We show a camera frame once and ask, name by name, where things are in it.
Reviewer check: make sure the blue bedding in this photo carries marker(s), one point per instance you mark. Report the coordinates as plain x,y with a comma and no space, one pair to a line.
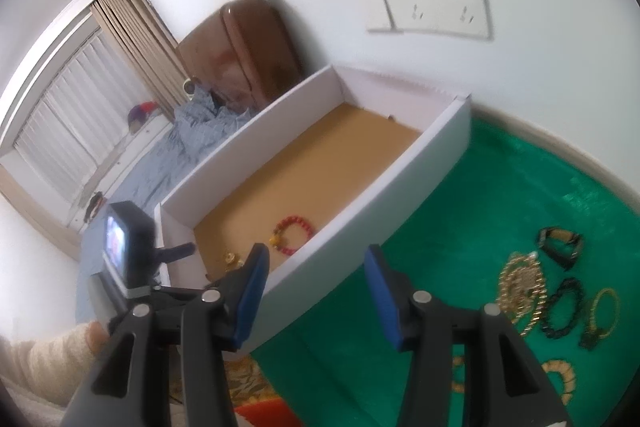
165,157

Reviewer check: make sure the white window blinds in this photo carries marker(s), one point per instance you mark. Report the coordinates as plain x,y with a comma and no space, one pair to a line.
75,117

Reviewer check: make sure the white wall socket panel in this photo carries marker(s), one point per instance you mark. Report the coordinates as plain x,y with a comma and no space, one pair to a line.
440,7

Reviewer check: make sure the person's left forearm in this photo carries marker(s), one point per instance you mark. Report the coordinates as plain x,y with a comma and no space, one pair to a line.
45,357

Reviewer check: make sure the purple and red object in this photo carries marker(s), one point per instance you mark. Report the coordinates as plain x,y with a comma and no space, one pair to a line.
142,114

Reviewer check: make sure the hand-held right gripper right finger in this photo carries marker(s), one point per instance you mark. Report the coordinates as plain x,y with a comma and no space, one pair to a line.
385,312

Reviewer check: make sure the brown headboard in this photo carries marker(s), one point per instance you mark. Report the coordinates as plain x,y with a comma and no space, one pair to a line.
250,42

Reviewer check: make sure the orange patterned cloth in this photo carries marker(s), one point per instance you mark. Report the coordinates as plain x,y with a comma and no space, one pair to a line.
250,382

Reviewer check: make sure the beige curtain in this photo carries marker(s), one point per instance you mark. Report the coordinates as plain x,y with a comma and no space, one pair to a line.
145,47

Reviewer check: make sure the small round object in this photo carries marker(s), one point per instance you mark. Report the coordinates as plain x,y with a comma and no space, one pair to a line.
189,87

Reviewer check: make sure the white cardboard box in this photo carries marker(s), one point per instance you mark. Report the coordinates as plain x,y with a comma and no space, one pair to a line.
350,232

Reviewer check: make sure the small dark windowsill object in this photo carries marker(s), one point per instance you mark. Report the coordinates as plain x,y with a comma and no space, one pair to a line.
95,205

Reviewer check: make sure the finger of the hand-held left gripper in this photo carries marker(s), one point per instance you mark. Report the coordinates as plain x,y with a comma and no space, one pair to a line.
177,253

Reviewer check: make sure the small gold pendant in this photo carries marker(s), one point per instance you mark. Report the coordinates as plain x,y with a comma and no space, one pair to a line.
232,259

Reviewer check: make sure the thin gold bangle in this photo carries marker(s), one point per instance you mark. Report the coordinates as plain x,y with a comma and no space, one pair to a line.
616,309

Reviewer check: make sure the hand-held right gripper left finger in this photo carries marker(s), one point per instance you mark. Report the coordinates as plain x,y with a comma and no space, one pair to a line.
255,292

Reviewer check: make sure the green cloth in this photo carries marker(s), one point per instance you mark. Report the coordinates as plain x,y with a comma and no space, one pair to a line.
450,187

